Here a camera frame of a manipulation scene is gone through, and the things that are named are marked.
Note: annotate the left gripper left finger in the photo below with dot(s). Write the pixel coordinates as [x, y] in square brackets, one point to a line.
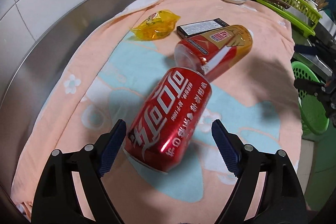
[55, 198]

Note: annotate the lime green dish rack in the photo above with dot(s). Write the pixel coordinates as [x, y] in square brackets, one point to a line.
[304, 7]

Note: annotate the yellow plastic wrapper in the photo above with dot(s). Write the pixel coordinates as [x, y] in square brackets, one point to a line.
[156, 26]

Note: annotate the amber tea bottle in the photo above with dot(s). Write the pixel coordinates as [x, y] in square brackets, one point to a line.
[212, 53]

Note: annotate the chopsticks bundle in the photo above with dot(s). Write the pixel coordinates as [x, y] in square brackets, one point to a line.
[321, 4]

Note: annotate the peach pink towel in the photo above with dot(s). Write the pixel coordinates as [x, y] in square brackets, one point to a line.
[110, 77]

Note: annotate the green mesh trash basket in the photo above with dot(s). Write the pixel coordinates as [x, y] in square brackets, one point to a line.
[313, 118]

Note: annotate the red cola can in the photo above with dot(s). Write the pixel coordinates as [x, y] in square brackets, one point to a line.
[161, 132]

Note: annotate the cleaver with wooden handle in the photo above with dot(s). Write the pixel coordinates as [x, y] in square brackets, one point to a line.
[294, 12]

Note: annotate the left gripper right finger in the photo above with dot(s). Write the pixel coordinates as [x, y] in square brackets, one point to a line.
[282, 199]

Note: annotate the black cigarette box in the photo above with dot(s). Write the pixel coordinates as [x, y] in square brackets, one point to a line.
[192, 29]

